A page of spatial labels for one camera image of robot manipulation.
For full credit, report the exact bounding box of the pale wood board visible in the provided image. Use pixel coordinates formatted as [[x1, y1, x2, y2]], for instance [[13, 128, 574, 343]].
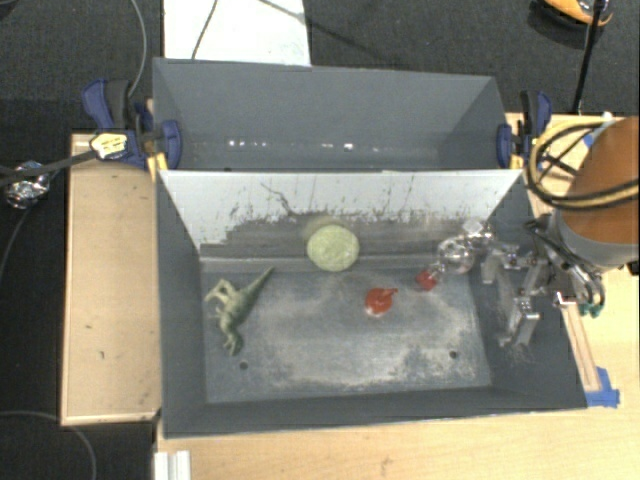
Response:
[[59, 131, 164, 427]]

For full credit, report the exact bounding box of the pale green ball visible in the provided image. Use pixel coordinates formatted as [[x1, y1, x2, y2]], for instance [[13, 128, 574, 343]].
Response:
[[305, 222, 361, 273]]

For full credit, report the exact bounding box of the green toy dinosaur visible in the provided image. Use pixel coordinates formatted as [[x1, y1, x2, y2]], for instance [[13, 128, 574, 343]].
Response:
[[203, 265, 276, 357]]

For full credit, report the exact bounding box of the clear glass flask red stopper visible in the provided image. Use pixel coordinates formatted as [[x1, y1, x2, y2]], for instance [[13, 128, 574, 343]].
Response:
[[414, 220, 497, 293]]

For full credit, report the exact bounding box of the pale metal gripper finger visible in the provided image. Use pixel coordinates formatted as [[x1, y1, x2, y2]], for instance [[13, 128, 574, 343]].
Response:
[[497, 295, 542, 349], [480, 242, 521, 285]]

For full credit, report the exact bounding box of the grey metal bin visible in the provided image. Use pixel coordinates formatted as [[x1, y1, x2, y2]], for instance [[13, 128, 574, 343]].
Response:
[[149, 56, 589, 439]]

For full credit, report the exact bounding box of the small red toy fruit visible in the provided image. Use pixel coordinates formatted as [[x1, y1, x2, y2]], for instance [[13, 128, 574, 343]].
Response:
[[363, 286, 400, 318]]

